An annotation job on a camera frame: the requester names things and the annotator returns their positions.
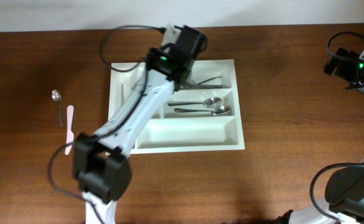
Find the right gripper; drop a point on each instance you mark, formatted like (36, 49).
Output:
(342, 71)

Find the fork black handle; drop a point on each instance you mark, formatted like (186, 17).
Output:
(193, 82)

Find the large spoon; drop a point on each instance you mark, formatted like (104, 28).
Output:
(219, 111)
(211, 102)

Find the metal tweezers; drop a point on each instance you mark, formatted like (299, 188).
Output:
(123, 95)

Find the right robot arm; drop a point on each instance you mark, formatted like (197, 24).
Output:
(337, 190)

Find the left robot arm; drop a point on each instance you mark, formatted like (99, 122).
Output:
(100, 161)

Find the white cutlery tray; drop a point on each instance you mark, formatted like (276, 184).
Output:
(168, 131)

